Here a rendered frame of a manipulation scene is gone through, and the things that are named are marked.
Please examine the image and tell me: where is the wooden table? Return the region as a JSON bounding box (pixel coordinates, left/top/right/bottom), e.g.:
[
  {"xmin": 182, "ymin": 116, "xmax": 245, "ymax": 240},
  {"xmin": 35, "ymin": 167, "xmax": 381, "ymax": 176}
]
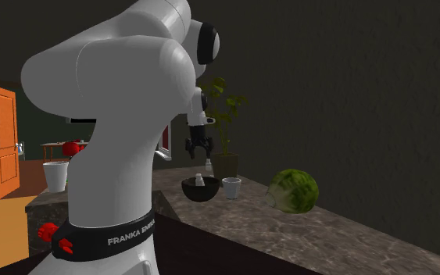
[{"xmin": 40, "ymin": 139, "xmax": 90, "ymax": 163}]

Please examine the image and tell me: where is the green lettuce head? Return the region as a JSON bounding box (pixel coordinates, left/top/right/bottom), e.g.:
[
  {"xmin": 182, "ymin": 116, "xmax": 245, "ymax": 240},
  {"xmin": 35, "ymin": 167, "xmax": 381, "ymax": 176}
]
[{"xmin": 263, "ymin": 168, "xmax": 320, "ymax": 215}]

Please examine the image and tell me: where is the white cup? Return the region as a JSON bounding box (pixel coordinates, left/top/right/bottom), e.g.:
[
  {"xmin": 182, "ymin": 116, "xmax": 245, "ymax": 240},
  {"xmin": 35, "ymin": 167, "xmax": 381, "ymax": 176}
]
[{"xmin": 221, "ymin": 177, "xmax": 242, "ymax": 201}]

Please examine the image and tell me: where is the black bowl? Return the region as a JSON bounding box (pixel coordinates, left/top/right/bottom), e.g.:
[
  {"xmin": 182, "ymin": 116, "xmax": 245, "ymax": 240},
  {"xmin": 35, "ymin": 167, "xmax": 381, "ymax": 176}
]
[{"xmin": 181, "ymin": 177, "xmax": 221, "ymax": 203}]

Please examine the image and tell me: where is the white bucket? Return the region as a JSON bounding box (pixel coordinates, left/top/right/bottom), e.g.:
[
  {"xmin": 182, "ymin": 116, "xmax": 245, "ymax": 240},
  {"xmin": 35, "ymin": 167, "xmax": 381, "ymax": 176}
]
[{"xmin": 42, "ymin": 161, "xmax": 70, "ymax": 194}]

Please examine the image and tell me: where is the orange door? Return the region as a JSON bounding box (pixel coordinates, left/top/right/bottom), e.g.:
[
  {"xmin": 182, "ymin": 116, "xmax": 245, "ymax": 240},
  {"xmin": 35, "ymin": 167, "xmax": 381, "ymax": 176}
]
[{"xmin": 0, "ymin": 85, "xmax": 21, "ymax": 202}]

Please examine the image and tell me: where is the white framed window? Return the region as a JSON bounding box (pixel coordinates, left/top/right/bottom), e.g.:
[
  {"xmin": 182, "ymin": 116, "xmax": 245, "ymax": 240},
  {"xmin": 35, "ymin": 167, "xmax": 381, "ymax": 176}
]
[{"xmin": 156, "ymin": 121, "xmax": 173, "ymax": 162}]

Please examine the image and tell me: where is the green potted plant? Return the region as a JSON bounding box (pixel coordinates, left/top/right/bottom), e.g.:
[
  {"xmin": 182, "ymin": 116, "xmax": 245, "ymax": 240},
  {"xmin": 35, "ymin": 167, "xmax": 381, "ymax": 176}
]
[{"xmin": 198, "ymin": 76, "xmax": 249, "ymax": 183}]

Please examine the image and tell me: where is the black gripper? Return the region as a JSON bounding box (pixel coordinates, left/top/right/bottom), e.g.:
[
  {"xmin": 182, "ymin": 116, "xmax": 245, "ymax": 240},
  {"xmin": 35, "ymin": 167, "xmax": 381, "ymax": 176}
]
[{"xmin": 184, "ymin": 125, "xmax": 214, "ymax": 160}]

